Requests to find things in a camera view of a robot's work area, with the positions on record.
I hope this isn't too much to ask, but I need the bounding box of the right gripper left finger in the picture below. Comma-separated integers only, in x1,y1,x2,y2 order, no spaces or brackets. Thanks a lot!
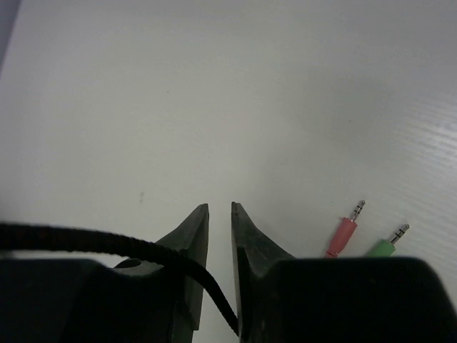
114,204,209,331

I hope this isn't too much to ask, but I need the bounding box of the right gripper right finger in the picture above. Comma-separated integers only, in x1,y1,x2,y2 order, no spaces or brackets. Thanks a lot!
231,202,295,339

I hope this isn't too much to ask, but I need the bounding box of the black headphone cable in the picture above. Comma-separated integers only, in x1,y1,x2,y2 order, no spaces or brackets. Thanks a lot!
0,222,239,337

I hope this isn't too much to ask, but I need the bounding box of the pink audio jack plug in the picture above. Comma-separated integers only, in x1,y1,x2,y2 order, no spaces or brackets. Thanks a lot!
324,200,366,258

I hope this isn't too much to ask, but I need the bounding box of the green audio jack plug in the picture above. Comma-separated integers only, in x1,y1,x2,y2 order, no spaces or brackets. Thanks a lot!
364,224,411,257

